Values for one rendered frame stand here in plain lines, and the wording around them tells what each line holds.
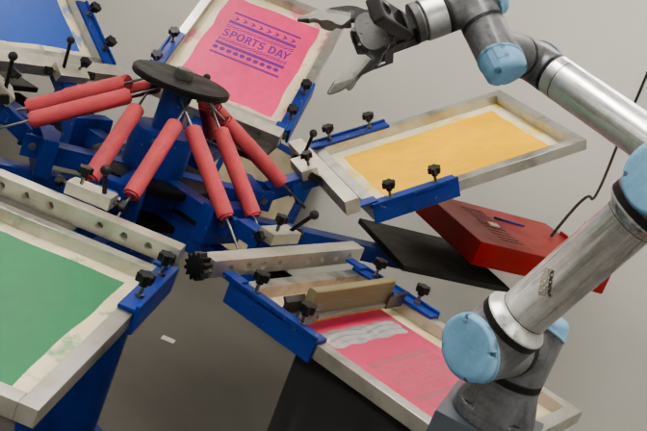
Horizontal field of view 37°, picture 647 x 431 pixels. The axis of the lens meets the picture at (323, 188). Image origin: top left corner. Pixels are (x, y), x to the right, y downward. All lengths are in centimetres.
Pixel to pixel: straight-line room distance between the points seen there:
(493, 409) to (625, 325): 269
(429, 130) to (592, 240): 215
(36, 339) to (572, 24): 311
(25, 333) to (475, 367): 92
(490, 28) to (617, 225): 40
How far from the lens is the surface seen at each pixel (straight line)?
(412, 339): 271
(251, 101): 376
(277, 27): 413
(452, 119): 368
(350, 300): 260
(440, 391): 248
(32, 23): 366
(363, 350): 250
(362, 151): 353
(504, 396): 176
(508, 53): 164
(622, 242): 151
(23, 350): 199
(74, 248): 247
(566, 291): 155
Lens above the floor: 191
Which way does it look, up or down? 15 degrees down
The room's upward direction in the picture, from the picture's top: 21 degrees clockwise
